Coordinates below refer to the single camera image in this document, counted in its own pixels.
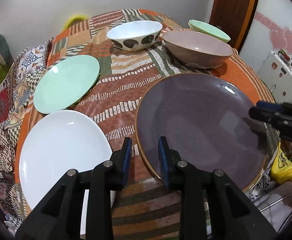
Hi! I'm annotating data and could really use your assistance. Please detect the orange patchwork tablecloth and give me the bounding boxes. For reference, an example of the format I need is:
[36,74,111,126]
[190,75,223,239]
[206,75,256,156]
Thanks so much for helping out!
[14,8,281,240]

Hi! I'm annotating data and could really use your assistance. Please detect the large purple plate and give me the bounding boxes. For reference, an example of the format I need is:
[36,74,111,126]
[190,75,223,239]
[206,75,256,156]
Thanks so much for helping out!
[135,73,267,191]

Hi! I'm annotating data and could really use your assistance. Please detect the white blue patterned blanket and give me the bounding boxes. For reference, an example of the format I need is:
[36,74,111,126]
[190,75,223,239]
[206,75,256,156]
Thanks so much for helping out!
[0,40,52,235]

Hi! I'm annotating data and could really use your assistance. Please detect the mint green bowl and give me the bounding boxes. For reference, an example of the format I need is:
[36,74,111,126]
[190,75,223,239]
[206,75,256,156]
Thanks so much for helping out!
[188,20,231,43]

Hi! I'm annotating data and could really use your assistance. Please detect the white bowl dark spots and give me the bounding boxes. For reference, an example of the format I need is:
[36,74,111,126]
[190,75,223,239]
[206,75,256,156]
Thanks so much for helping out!
[106,20,163,51]

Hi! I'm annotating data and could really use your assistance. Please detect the mint green plate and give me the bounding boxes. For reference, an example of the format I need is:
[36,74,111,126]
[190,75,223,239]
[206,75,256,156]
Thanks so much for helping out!
[33,55,100,114]

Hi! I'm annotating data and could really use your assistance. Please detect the white plate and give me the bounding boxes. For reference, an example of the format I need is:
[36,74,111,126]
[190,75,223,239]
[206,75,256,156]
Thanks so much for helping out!
[20,111,113,232]

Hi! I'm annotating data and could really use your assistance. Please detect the pink beige bowl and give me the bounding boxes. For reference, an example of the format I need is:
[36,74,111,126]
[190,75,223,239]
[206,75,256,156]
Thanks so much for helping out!
[162,30,233,69]

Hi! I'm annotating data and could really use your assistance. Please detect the yellow printed fabric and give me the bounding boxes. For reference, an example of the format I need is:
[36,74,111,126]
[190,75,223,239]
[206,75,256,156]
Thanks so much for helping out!
[270,143,292,185]

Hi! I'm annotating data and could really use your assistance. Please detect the brown wooden door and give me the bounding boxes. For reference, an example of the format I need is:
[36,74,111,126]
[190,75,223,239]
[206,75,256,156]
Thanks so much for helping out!
[209,0,259,51]

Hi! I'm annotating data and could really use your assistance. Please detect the yellow foam tube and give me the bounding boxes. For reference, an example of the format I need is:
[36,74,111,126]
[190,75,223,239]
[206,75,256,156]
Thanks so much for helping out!
[63,14,88,30]

